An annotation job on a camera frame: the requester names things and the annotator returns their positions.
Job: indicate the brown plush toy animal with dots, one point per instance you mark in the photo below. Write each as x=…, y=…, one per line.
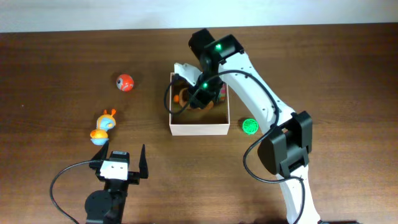
x=182, y=99

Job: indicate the red grey toy ball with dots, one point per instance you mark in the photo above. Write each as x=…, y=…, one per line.
x=125, y=82

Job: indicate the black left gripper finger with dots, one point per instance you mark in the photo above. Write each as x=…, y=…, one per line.
x=143, y=167
x=102, y=153

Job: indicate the colourful puzzle cube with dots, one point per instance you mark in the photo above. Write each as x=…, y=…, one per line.
x=222, y=93

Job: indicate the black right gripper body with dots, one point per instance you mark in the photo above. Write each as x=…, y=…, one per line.
x=208, y=83

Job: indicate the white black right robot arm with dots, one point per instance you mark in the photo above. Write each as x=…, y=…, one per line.
x=286, y=142

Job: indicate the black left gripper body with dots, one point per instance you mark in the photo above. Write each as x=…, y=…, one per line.
x=134, y=178

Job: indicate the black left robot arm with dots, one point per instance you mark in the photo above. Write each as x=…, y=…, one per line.
x=107, y=205

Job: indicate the green lattice ball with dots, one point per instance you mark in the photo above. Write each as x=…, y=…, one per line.
x=250, y=126

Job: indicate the blue orange snail toy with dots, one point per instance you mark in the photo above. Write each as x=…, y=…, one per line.
x=104, y=123

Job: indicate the beige open cardboard box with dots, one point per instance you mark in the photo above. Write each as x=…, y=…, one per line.
x=213, y=122

